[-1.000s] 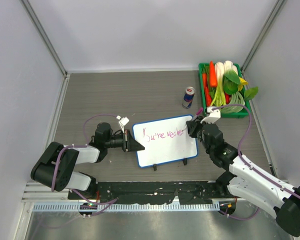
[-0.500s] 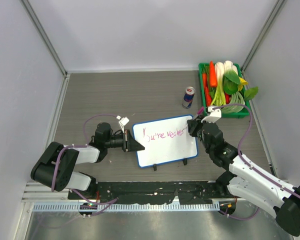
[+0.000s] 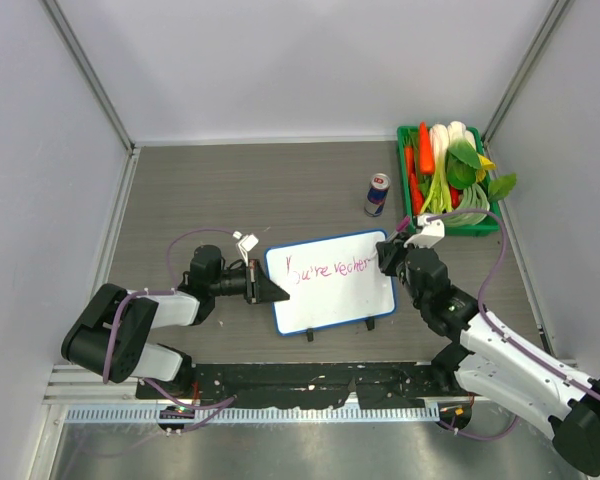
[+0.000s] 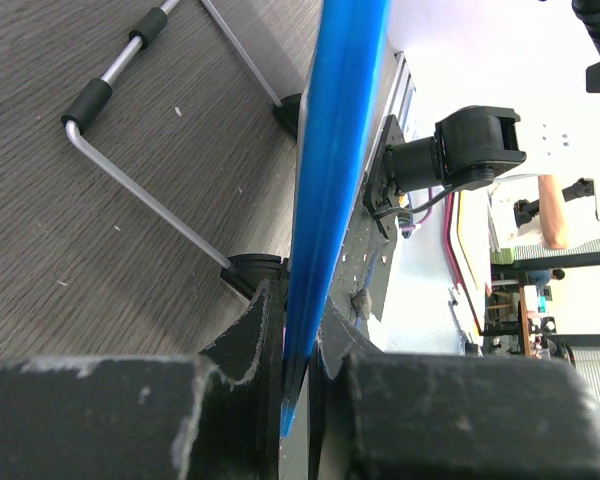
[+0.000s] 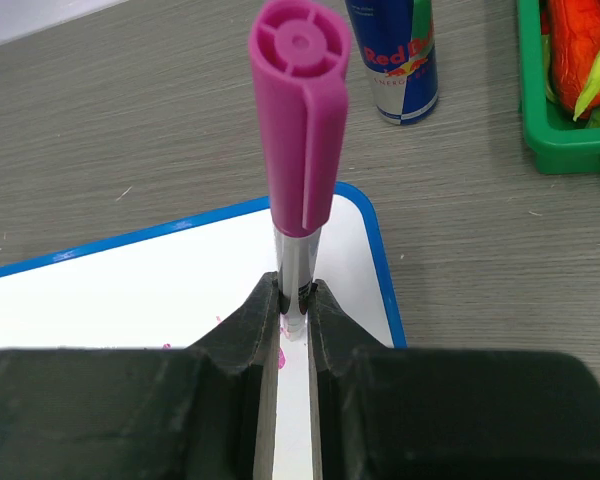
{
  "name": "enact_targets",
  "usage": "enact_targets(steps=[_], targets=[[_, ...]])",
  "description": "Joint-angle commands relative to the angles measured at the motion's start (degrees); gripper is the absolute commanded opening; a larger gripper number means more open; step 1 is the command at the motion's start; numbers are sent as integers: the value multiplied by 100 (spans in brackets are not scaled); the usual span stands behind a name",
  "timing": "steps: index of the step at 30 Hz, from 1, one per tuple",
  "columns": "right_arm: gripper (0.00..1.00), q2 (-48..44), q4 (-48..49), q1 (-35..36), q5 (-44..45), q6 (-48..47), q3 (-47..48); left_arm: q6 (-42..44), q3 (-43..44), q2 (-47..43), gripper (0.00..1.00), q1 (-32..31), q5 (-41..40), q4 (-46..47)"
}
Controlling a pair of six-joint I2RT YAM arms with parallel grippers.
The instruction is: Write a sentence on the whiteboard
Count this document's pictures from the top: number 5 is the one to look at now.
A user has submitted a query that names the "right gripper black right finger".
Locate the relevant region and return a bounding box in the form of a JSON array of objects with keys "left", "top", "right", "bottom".
[{"left": 308, "top": 281, "right": 600, "bottom": 479}]

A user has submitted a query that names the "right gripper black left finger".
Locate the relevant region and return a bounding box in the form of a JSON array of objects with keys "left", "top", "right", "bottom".
[{"left": 0, "top": 272, "right": 279, "bottom": 479}]

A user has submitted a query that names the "blue framed whiteboard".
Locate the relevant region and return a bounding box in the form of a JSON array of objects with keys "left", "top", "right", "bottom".
[{"left": 0, "top": 184, "right": 405, "bottom": 479}]

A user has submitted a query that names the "magenta capped marker pen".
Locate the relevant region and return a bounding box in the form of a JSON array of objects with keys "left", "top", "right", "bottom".
[{"left": 248, "top": 1, "right": 352, "bottom": 337}]

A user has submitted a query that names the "green plastic tray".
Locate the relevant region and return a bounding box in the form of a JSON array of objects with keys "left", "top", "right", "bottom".
[{"left": 517, "top": 0, "right": 600, "bottom": 175}]

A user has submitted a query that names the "blue silver energy drink can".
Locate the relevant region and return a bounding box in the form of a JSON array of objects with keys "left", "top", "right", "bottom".
[{"left": 346, "top": 0, "right": 438, "bottom": 125}]

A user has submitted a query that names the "large orange toy carrot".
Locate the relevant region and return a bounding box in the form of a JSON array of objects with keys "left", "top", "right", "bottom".
[{"left": 545, "top": 1, "right": 600, "bottom": 121}]

